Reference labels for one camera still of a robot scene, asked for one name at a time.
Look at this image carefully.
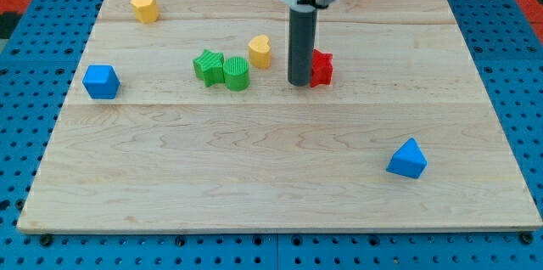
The yellow hexagon block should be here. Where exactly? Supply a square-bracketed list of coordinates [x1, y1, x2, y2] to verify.
[130, 0, 160, 24]

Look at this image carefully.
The yellow heart block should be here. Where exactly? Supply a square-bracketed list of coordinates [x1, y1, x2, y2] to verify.
[248, 35, 272, 69]

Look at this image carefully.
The gray cylindrical pusher tool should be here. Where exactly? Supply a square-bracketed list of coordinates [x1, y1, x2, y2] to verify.
[288, 9, 317, 87]

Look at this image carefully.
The green cylinder block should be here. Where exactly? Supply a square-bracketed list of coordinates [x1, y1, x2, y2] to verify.
[223, 56, 250, 92]

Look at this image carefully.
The wooden board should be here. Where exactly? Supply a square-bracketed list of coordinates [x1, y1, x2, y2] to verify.
[18, 0, 542, 234]

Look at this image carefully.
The green star block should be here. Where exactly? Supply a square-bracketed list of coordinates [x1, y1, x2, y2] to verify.
[193, 49, 225, 87]

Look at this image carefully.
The blue cube block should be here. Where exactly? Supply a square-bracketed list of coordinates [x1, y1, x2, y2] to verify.
[82, 65, 120, 99]

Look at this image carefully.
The red star block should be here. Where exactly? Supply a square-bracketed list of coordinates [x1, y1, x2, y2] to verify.
[310, 49, 333, 87]

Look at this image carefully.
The blue triangle block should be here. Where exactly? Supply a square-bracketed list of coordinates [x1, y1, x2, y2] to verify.
[386, 138, 428, 179]

